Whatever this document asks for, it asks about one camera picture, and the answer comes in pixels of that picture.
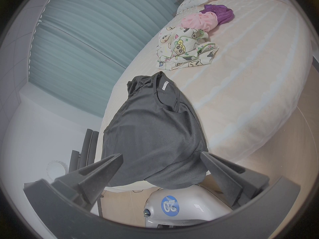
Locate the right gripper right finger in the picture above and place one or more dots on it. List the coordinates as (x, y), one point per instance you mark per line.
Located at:
(231, 183)

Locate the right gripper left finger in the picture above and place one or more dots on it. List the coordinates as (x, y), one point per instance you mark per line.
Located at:
(84, 185)

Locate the black T-shirt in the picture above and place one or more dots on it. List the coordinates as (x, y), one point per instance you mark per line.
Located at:
(154, 138)

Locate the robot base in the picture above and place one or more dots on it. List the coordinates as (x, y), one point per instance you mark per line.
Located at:
(194, 203)

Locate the bed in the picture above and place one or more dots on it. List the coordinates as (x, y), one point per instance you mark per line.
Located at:
(249, 83)

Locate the white round lamp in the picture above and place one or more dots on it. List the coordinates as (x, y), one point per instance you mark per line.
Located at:
(56, 170)

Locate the black chest of drawers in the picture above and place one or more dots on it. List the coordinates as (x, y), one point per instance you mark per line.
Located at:
(88, 146)

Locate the blue-green curtain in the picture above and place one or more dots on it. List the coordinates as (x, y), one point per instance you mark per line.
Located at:
(74, 78)
(112, 16)

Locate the white printed pyjama top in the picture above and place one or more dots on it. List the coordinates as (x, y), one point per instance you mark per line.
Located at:
(184, 51)

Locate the pink garment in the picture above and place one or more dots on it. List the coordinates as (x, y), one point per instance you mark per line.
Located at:
(199, 21)

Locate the purple garment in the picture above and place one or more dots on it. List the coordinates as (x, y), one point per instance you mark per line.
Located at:
(221, 12)

